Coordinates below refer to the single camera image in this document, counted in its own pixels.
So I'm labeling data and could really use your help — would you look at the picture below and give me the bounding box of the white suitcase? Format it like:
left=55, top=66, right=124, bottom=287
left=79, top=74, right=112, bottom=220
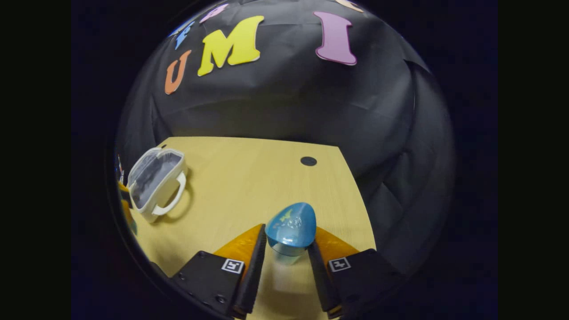
left=127, top=147, right=189, bottom=224

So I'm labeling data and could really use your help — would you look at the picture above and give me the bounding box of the black backdrop cloth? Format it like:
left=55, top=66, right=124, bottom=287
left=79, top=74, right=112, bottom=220
left=115, top=0, right=456, bottom=276

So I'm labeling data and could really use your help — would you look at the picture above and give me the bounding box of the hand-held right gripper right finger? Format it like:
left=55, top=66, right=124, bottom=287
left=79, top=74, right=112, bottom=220
left=307, top=227, right=403, bottom=319

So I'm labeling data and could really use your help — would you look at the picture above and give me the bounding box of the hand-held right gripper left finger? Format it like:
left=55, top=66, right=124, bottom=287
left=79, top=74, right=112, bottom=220
left=171, top=224, right=268, bottom=319

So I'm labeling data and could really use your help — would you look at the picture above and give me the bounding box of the blue cap clear bottle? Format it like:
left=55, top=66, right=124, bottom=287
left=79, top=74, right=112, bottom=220
left=264, top=202, right=317, bottom=267

